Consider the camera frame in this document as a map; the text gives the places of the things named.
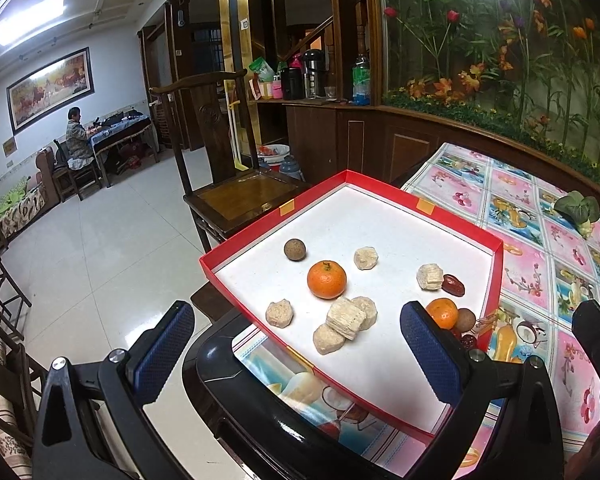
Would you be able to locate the red shallow box tray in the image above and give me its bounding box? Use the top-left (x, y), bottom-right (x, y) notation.
top-left (198, 168), bottom-right (505, 447)

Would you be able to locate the ceiling light panel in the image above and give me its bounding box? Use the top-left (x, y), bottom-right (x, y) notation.
top-left (0, 0), bottom-right (65, 47)

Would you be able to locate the green leafy vegetable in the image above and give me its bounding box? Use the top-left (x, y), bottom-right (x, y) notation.
top-left (554, 190), bottom-right (600, 240)

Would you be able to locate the seated person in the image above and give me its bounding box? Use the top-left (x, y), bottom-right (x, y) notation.
top-left (65, 107), bottom-right (99, 171)

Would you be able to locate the brown longan fruit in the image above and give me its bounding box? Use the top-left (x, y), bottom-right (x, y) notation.
top-left (284, 238), bottom-right (306, 261)

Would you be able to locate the brown kiwi fruit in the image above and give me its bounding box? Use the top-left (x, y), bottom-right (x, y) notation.
top-left (454, 308), bottom-right (477, 334)

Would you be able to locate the floral plastic tablecloth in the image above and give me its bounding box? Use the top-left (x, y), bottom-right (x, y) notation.
top-left (232, 143), bottom-right (600, 476)

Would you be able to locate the red jujube lower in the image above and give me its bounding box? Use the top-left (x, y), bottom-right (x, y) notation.
top-left (460, 334), bottom-right (478, 351)

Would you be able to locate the flower mural panel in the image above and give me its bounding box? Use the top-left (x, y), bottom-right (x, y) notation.
top-left (381, 0), bottom-right (600, 185)

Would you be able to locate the steel thermos flask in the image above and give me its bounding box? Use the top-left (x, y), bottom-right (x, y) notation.
top-left (302, 49), bottom-right (325, 99)

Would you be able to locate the framed landscape painting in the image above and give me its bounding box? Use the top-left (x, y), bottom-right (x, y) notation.
top-left (6, 47), bottom-right (95, 134)

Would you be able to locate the large orange tangerine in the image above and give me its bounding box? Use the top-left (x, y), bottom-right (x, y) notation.
top-left (426, 298), bottom-right (458, 330)

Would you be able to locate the red jujube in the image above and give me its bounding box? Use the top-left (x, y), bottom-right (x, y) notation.
top-left (460, 334), bottom-right (478, 351)
top-left (441, 274), bottom-right (466, 297)

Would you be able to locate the dark wooden chair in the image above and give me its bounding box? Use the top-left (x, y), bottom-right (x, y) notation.
top-left (150, 70), bottom-right (310, 252)

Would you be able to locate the green snack bag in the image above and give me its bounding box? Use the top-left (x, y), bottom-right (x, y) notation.
top-left (249, 56), bottom-right (275, 82)

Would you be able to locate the white chunk centre left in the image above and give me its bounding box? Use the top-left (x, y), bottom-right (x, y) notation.
top-left (354, 246), bottom-right (379, 270)

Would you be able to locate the clear plastic water bottle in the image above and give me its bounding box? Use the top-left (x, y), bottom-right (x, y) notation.
top-left (352, 54), bottom-right (370, 106)

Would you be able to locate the dark dining table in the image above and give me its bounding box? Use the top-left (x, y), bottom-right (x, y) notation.
top-left (90, 114), bottom-right (159, 188)

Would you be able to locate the red jujube upper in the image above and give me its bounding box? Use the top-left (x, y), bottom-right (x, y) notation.
top-left (441, 274), bottom-right (466, 297)

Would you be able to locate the patterned sofa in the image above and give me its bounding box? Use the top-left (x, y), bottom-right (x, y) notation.
top-left (0, 146), bottom-right (60, 238)

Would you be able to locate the small orange tangerine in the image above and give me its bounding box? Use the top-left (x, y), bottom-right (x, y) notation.
top-left (306, 260), bottom-right (347, 300)

